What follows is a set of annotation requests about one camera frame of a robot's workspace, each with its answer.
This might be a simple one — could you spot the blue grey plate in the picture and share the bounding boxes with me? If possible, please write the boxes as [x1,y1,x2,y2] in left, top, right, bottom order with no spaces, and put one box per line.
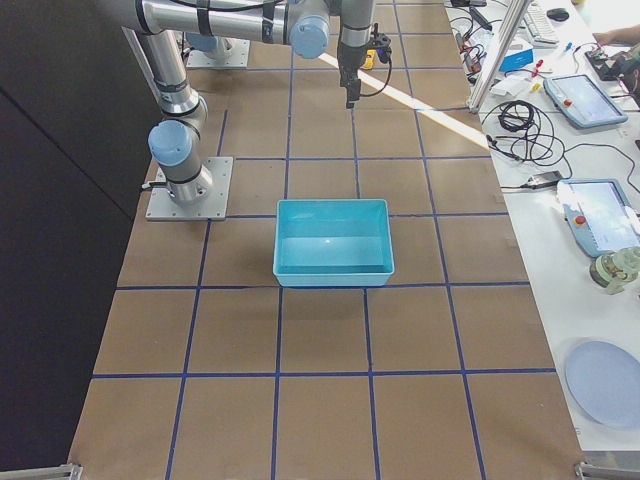
[565,341,639,430]

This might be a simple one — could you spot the teach pendant tablet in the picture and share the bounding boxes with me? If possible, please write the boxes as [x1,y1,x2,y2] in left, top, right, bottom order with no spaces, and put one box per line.
[543,74,628,129]
[556,179,639,258]

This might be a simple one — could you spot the white keyboard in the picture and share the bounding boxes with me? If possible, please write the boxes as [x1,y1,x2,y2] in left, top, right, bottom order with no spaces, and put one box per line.
[522,1,559,48]

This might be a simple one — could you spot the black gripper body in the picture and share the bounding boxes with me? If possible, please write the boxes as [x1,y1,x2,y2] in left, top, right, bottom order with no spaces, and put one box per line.
[337,43,361,98]

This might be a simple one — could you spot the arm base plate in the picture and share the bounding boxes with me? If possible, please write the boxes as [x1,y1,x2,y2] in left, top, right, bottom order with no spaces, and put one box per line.
[186,38,250,70]
[145,157,234,221]

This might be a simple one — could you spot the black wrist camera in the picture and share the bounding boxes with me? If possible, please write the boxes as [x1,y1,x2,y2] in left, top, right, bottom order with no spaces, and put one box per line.
[368,32,392,64]

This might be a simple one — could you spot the far teach pendant tablet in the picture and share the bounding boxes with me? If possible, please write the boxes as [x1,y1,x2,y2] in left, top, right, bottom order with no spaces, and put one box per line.
[556,179,639,258]

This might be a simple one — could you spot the brown paper table mat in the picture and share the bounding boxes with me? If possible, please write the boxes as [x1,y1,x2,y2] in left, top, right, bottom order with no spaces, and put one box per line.
[68,0,586,480]

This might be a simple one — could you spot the turquoise plastic bin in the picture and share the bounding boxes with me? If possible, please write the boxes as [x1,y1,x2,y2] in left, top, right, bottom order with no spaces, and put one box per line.
[273,199,395,287]

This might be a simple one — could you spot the coiled black cable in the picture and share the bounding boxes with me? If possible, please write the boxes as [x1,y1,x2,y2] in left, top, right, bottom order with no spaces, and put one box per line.
[485,99,569,166]

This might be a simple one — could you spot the near teach pendant tablet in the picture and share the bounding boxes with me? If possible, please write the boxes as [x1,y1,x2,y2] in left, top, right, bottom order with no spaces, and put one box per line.
[543,74,628,129]

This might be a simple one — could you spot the white blue cardboard box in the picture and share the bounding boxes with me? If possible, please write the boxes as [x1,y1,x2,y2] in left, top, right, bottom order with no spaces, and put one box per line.
[499,48,534,73]

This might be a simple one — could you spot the black power adapter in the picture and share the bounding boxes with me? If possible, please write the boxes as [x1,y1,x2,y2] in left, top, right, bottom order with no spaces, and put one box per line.
[521,170,564,190]

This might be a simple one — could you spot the aluminium frame post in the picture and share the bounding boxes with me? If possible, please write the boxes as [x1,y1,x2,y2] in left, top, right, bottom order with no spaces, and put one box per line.
[467,0,530,113]

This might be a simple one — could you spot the black computer mouse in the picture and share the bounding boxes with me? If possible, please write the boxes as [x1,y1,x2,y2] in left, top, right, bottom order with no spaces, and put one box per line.
[546,7,570,22]

